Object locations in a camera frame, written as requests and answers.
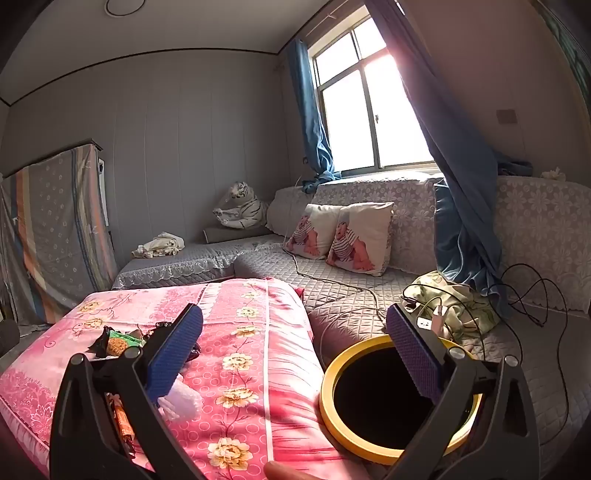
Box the short blue curtain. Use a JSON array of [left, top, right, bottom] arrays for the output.
[[286, 39, 342, 193]]

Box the dark blue cloth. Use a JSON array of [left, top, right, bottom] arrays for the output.
[[496, 157, 534, 177]]

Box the baby print pillow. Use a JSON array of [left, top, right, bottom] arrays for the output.
[[283, 203, 345, 260], [325, 202, 395, 277]]

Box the yellow rimmed trash bin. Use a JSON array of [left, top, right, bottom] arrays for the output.
[[320, 335, 483, 464]]

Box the round ceiling light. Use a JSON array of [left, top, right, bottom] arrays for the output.
[[105, 0, 144, 17]]

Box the black cable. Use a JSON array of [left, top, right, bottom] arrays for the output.
[[489, 263, 573, 444]]

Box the person's right hand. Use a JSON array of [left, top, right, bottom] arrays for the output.
[[265, 462, 324, 480]]

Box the orange green-tipped packet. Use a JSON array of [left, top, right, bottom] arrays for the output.
[[90, 325, 146, 358]]

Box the white tiger plush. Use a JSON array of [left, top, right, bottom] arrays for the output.
[[212, 181, 271, 230]]

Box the cream crumpled cloth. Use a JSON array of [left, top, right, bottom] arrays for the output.
[[131, 232, 186, 258]]

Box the long orange snack wrapper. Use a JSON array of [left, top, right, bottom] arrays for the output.
[[107, 392, 137, 457]]

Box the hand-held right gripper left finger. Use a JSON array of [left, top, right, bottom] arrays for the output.
[[49, 302, 206, 480]]

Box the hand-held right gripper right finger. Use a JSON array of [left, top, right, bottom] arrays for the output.
[[385, 302, 541, 480]]

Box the green floral cloth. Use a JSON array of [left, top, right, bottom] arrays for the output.
[[406, 271, 502, 344]]

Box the white power adapter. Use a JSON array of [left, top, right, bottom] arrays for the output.
[[416, 305, 448, 334]]

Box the window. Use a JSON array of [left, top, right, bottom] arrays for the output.
[[307, 14, 437, 174]]

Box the pink floral blanket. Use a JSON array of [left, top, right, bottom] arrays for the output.
[[0, 277, 370, 480]]

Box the long blue curtain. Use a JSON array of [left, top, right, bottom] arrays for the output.
[[365, 0, 504, 298]]

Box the grey lace covered sofa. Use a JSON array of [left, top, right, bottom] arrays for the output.
[[113, 171, 591, 480]]

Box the white tissue bundle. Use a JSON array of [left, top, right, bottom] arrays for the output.
[[157, 381, 204, 423]]

